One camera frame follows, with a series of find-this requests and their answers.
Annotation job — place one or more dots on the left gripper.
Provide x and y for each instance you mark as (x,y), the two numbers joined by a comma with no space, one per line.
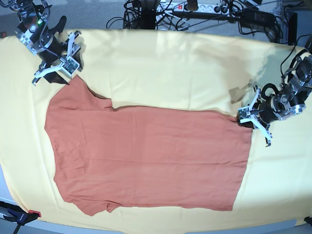
(268,112)

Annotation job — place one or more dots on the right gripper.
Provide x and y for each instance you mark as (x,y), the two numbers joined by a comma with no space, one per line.
(54,45)

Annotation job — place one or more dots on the terracotta orange T-shirt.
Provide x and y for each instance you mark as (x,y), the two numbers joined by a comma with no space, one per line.
(140,156)

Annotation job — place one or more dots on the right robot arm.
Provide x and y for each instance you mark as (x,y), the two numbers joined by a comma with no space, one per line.
(34,19)

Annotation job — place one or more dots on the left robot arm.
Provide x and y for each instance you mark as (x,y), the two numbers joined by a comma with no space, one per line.
(295,87)

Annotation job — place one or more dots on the black box at right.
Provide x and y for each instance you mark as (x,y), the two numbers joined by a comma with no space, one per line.
(292,28)

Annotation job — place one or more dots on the black power adapter brick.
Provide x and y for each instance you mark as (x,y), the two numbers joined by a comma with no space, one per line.
(258,18)

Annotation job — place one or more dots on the black clamp at right edge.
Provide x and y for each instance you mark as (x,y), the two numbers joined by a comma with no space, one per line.
(308,220)

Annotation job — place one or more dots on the white power strip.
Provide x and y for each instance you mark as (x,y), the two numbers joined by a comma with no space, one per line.
(202,9)

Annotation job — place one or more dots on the blue black bar clamp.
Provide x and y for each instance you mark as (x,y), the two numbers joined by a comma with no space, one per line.
(14,213)

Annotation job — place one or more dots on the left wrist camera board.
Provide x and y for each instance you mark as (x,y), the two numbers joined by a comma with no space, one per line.
(244,115)

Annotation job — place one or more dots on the black central stand post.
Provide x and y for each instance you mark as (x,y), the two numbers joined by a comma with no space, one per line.
(148,14)

